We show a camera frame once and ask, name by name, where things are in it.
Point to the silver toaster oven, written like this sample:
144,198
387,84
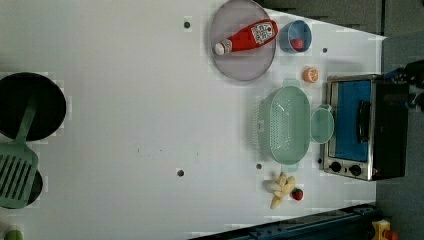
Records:
371,122

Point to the black round pan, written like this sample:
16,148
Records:
16,91

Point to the red strawberry toy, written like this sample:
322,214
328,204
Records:
297,194

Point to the orange slice toy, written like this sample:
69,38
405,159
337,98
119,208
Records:
310,75

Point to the green slotted spatula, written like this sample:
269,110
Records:
18,164

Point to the peeled banana toy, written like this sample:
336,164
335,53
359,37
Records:
280,188

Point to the blue metal frame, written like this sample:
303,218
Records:
351,223

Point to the red ketchup bottle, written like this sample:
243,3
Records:
250,37

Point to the grey round plate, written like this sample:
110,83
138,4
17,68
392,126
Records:
231,17

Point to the green plastic cup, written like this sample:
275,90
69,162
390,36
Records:
322,124

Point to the green plastic strainer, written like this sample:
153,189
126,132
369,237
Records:
282,125

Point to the green toy vegetable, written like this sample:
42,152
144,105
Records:
14,235

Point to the blue bowl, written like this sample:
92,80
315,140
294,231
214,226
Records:
294,30

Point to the red toy tomato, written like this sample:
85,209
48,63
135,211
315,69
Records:
297,44

